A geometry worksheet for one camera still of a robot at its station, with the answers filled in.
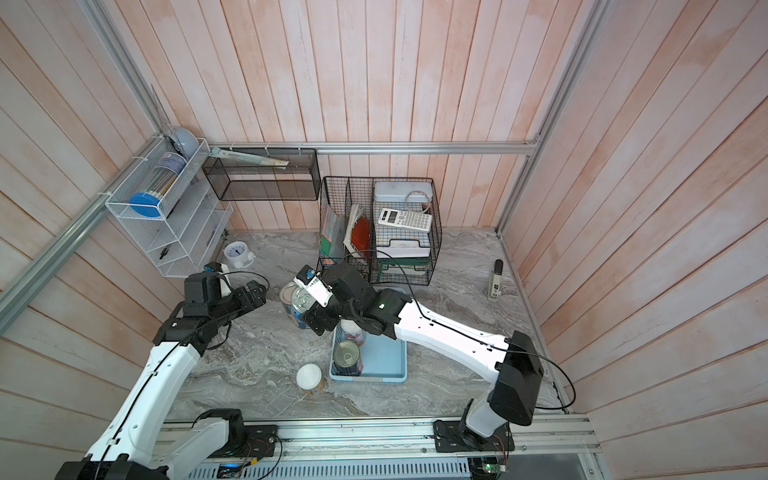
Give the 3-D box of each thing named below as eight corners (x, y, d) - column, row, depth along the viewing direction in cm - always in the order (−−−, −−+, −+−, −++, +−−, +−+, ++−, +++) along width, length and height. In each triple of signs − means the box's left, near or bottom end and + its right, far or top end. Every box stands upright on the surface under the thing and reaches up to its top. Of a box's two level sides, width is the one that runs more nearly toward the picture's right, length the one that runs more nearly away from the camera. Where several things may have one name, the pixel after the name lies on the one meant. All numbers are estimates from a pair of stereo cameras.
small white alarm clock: (222, 254, 116) (218, 247, 113) (242, 242, 119) (238, 236, 117) (238, 272, 110) (234, 266, 107) (258, 260, 114) (255, 254, 111)
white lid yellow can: (299, 394, 83) (294, 386, 77) (303, 371, 87) (298, 362, 81) (322, 394, 83) (318, 386, 77) (325, 371, 87) (321, 362, 81)
